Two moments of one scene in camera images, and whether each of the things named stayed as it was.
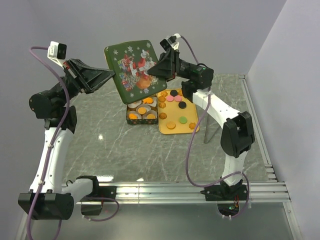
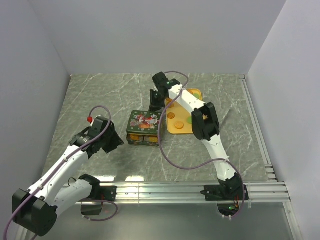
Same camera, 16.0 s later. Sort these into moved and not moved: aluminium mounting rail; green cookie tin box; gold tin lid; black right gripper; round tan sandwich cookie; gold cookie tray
Moved: green cookie tin box; black right gripper; round tan sandwich cookie; gold tin lid
Not moved: gold cookie tray; aluminium mounting rail
